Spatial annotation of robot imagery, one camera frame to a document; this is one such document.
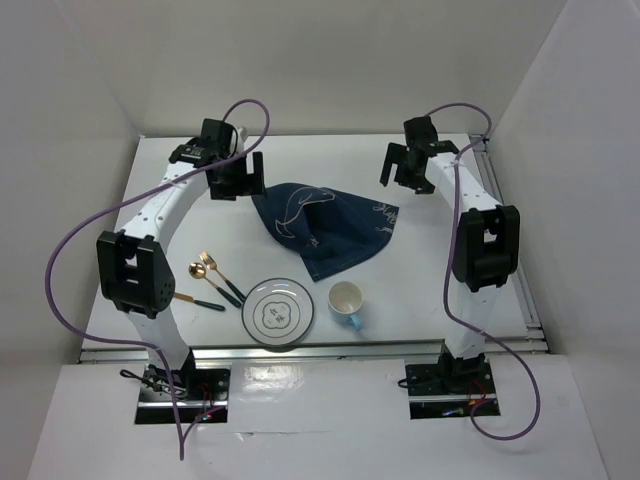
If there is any aluminium front rail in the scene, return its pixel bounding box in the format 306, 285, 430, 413
77, 338, 551, 364

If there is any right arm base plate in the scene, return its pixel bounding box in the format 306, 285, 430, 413
397, 354, 501, 420

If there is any gold knife green handle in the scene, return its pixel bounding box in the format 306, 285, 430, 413
173, 292, 226, 312

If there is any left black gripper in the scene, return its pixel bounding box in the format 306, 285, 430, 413
209, 151, 266, 201

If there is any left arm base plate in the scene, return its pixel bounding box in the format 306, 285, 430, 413
119, 367, 231, 425

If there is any gold fork green handle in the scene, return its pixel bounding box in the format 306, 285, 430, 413
199, 251, 246, 303

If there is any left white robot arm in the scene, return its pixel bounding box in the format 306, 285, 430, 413
97, 119, 265, 399

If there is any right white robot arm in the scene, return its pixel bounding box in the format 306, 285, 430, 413
380, 116, 520, 392

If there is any white plate green rim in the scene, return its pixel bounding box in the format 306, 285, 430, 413
241, 277, 316, 348

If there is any purple cable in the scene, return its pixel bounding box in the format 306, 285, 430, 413
427, 102, 542, 441
44, 99, 272, 461

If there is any white and blue mug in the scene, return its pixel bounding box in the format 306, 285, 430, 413
328, 281, 364, 332

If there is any aluminium right side rail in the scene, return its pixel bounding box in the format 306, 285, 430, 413
473, 136, 546, 351

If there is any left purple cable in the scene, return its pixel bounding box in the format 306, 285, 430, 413
44, 99, 272, 461

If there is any aluminium rail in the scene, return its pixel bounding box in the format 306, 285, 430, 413
473, 136, 546, 351
77, 338, 551, 364

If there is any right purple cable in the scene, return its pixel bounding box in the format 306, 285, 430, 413
427, 102, 542, 441

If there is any dark blue fish placemat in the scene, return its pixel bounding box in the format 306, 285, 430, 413
252, 183, 399, 282

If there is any gold spoon green handle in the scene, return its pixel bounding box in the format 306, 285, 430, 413
188, 262, 241, 308

